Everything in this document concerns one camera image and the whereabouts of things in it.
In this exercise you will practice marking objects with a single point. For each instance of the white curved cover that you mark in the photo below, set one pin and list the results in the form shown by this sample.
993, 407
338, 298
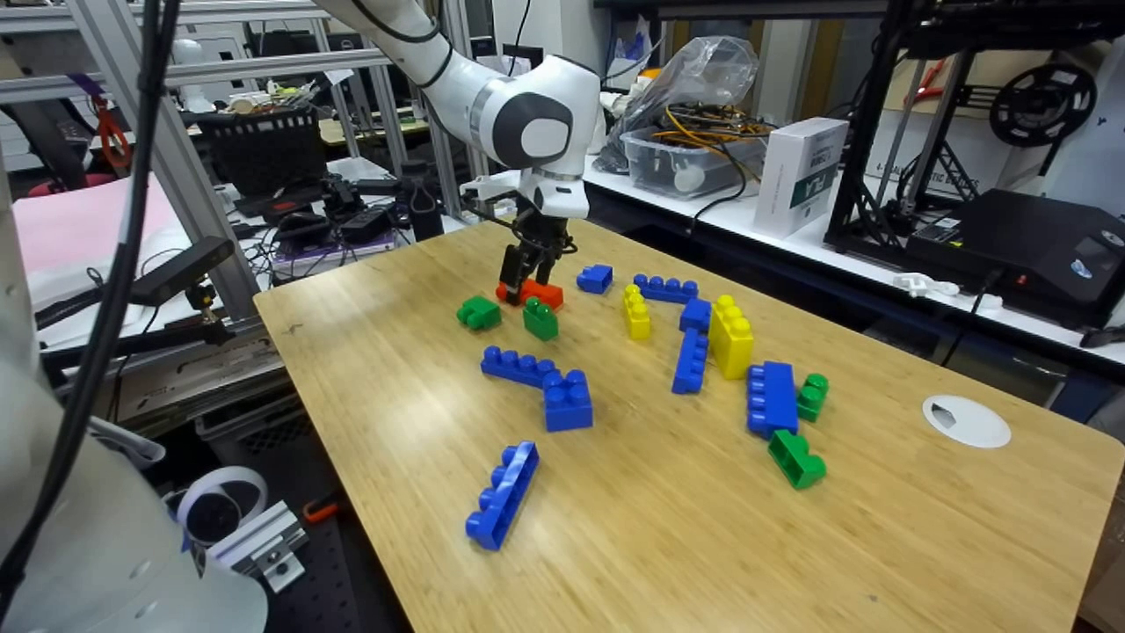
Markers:
83, 541

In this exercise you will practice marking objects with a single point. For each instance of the small yellow toy block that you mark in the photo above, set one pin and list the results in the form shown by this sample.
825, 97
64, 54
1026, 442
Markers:
638, 319

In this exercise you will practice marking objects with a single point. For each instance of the long blue toy block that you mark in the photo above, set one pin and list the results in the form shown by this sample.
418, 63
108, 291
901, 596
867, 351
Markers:
500, 499
513, 368

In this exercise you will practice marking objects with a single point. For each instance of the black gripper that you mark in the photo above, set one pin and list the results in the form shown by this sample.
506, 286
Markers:
547, 235

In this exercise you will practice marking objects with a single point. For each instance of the clear plastic storage bin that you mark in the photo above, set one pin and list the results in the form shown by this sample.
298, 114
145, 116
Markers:
672, 172

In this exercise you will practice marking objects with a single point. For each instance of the white cardboard box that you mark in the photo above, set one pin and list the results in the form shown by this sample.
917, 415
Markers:
796, 176

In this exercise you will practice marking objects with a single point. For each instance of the black bar-shaped camera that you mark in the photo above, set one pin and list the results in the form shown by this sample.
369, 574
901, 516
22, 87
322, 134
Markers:
175, 271

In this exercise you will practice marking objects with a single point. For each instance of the blue toy building block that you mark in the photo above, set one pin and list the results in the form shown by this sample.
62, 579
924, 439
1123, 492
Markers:
691, 365
664, 291

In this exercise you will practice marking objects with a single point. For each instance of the square blue toy block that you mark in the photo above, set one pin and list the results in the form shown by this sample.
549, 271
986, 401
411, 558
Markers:
568, 407

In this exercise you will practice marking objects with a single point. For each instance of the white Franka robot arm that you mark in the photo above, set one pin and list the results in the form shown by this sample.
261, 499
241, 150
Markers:
475, 101

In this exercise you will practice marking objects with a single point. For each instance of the red toy building block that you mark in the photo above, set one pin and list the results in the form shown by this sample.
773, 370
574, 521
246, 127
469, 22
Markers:
542, 298

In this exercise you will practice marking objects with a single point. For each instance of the metal angle bracket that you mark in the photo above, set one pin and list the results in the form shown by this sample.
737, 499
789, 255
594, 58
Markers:
263, 541

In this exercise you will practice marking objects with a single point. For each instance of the black desktop machine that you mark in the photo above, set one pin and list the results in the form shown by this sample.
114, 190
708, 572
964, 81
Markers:
1040, 252

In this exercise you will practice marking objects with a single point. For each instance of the aluminium extrusion frame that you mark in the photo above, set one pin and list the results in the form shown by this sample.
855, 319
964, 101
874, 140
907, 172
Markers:
175, 142

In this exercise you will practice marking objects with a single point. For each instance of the wide blue toy block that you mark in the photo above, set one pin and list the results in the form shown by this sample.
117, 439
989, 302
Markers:
772, 401

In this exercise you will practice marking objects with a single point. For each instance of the white topped workbench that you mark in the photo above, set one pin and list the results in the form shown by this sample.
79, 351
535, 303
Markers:
844, 267

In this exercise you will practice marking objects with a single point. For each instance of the white tape roll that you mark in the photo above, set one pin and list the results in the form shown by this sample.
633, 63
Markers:
188, 499

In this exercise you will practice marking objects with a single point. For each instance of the green toy building block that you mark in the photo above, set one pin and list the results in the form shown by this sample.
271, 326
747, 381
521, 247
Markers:
540, 320
796, 463
812, 398

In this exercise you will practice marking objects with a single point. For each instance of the small blue toy block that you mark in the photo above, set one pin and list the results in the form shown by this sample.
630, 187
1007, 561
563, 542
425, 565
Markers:
594, 281

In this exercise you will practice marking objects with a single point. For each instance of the black filament spool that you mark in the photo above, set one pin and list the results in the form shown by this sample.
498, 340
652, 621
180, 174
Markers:
1014, 106

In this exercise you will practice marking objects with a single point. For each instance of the large yellow toy block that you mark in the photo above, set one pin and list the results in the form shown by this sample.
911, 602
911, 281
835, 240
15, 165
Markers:
732, 340

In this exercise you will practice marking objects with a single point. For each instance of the black 3D printer frame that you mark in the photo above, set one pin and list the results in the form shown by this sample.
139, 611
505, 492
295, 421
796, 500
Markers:
874, 116

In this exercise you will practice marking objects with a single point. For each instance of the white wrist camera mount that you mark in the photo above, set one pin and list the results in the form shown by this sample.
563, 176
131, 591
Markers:
492, 190

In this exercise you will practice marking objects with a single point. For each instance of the clear plastic bag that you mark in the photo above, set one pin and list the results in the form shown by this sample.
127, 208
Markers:
705, 71

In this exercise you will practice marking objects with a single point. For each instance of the green two-stud toy block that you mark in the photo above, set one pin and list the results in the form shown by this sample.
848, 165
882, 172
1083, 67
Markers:
478, 315

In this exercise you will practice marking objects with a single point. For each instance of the pink board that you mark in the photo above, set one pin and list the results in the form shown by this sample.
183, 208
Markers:
91, 230

